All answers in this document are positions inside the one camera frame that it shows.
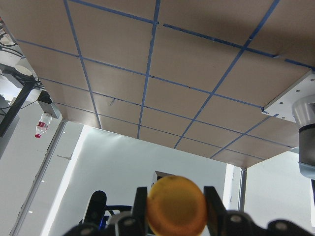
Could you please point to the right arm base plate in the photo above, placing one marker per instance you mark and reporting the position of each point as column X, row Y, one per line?
column 294, row 104

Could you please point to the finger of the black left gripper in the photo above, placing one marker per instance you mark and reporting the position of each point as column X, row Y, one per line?
column 96, row 208

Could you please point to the plastic water bottle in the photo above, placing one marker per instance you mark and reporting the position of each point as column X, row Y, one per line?
column 43, row 124

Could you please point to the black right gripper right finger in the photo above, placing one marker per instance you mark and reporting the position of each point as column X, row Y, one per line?
column 215, row 209

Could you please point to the yellow push button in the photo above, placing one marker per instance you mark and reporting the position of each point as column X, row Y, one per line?
column 176, row 207

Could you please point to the white paper cup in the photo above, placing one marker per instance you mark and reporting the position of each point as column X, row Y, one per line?
column 23, row 70

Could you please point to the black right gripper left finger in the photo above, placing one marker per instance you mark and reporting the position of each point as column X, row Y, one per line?
column 139, row 210

